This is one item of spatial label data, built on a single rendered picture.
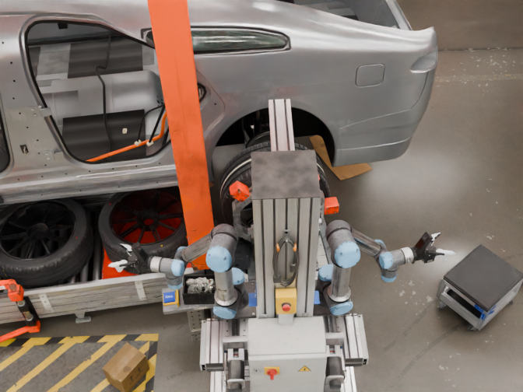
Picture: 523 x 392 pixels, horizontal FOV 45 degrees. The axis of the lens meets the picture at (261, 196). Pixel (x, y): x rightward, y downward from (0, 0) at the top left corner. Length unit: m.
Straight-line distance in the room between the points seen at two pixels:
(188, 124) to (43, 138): 1.11
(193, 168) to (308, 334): 1.05
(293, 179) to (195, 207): 1.26
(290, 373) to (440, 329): 1.73
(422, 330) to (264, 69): 2.01
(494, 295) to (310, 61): 1.86
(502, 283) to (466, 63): 2.85
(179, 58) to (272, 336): 1.29
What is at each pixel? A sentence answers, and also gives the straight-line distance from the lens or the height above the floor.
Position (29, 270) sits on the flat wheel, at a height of 0.49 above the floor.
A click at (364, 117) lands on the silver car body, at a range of 4.00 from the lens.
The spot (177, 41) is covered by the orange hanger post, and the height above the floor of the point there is 2.17.
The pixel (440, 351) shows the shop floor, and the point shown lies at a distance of 4.38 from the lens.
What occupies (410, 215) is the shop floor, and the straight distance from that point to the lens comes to 5.02.
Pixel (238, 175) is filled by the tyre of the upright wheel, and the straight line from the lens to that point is 3.69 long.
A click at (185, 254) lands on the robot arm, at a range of 3.21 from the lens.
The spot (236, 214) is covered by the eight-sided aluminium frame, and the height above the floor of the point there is 0.92.
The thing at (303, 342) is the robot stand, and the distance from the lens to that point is 2.87.
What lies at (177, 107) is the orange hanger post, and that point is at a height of 1.81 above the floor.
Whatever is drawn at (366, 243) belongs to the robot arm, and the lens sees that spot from 3.17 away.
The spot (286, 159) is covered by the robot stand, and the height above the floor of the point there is 2.03.
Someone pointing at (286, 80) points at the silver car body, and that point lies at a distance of 3.68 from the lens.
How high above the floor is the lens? 3.73
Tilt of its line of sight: 47 degrees down
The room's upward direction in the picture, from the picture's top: 2 degrees counter-clockwise
